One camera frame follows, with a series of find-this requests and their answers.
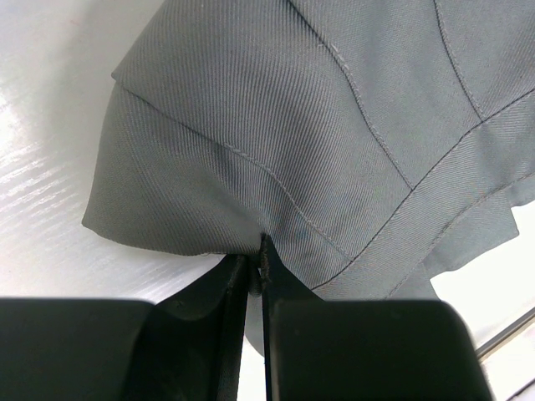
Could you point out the grey pleated skirt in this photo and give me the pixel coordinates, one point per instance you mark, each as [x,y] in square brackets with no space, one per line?
[378,143]

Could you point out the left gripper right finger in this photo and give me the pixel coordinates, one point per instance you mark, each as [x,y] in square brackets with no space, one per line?
[361,350]

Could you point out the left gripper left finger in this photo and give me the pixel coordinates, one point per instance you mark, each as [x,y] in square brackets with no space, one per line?
[187,347]

